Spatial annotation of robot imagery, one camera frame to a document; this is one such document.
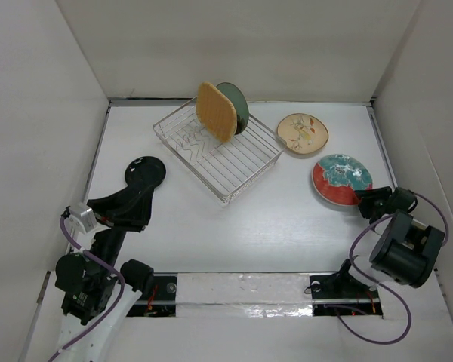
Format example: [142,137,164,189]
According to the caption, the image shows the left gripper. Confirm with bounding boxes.
[89,177,153,275]

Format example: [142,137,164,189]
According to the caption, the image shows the red and teal plate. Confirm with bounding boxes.
[312,154,374,207]

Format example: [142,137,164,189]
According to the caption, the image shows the beige floral plate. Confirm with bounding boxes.
[276,113,329,155]

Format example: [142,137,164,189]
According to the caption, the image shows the orange woven oval plate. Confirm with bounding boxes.
[196,82,237,143]

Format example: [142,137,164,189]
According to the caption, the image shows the light blue flower plate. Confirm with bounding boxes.
[216,82,249,135]

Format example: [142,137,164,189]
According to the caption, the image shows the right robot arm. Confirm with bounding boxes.
[354,186,449,288]

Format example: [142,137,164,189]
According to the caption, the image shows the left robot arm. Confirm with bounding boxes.
[50,183,156,361]

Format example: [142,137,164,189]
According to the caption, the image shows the black round plate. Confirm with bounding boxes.
[125,156,166,191]

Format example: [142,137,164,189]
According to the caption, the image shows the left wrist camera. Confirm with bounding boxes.
[64,203,97,235]

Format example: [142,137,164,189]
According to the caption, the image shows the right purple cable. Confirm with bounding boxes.
[334,192,448,345]

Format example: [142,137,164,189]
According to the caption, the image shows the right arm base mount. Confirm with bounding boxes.
[304,275,383,317]

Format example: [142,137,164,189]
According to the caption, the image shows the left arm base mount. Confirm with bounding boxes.
[127,273,177,318]

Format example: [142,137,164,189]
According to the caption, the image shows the wire dish rack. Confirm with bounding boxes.
[153,98,286,204]

